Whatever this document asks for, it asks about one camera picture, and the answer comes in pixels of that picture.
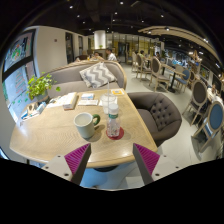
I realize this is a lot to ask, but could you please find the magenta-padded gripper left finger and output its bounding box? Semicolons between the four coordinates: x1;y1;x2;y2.
40;142;92;186

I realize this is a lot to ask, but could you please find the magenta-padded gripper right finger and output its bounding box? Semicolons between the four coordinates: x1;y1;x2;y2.
132;142;184;186

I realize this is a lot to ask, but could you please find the blue and white box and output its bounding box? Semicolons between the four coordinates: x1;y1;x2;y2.
20;109;38;121

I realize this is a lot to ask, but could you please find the white tissue box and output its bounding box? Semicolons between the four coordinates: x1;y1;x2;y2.
61;91;79;111

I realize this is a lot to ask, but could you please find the group of dining chairs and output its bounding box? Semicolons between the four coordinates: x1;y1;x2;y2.
130;49;224;153

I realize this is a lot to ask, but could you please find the grey white chevron pillow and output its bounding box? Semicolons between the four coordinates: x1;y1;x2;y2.
78;61;118;89

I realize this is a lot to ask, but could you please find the group of ceiling lights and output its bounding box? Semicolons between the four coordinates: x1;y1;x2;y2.
68;0;214;44

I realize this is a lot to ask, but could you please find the large white leaflet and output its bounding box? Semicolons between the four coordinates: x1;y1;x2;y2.
45;95;66;109

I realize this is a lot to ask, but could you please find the green potted plant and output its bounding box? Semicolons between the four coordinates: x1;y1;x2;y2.
26;72;62;101

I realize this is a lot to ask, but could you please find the window with colourful stickers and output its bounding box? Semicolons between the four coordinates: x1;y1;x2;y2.
1;29;38;123

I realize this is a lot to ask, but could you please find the white mug with green handle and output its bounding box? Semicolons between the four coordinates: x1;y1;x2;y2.
73;111;102;140

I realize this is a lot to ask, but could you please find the white round column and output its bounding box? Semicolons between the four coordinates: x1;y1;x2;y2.
93;29;107;50

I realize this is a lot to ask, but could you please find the blue and white booklet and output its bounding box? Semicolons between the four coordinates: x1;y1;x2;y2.
80;92;96;101

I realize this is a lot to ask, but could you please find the grey curved sofa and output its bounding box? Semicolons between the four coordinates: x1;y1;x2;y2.
41;59;128;99

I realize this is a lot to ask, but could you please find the clear plastic water bottle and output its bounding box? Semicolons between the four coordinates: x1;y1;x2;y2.
106;102;121;138

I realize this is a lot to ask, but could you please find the yellow card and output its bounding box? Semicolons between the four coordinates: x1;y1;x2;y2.
110;88;125;97

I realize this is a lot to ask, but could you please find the flat round red coaster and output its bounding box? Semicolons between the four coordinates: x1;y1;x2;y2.
105;125;125;141

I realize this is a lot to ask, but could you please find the white paper leaflet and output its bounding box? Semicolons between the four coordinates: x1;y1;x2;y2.
77;98;100;107

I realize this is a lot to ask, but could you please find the small light blue box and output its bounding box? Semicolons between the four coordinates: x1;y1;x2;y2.
34;101;48;114

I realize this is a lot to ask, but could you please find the person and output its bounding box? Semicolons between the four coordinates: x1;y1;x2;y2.
93;51;105;61
104;47;118;62

